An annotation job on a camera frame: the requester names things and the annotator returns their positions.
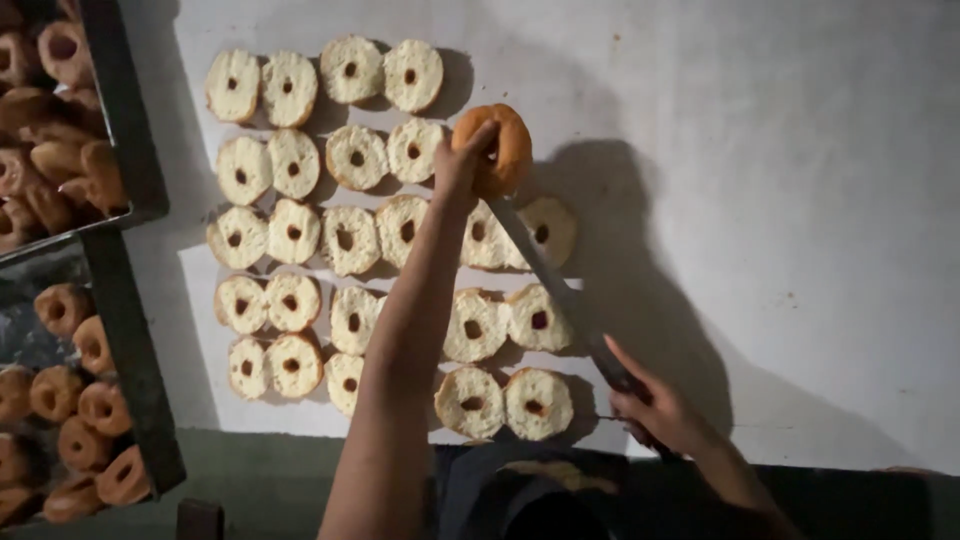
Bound person's left hand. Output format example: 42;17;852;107
433;120;502;215

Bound person's right hand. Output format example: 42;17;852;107
602;333;711;459

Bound single brown ring donut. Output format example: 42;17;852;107
450;103;534;201

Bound long steel knife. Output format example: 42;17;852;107
486;196;680;460

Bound rows of halved donuts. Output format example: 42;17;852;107
204;34;579;444

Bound dark metal baking tray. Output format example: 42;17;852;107
0;0;171;264
0;225;188;528

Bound person's dark clothing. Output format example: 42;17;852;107
429;441;633;540

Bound heap of whole fried donuts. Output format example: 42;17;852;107
0;282;153;526
0;0;130;253

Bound dark brown block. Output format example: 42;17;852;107
176;498;225;540

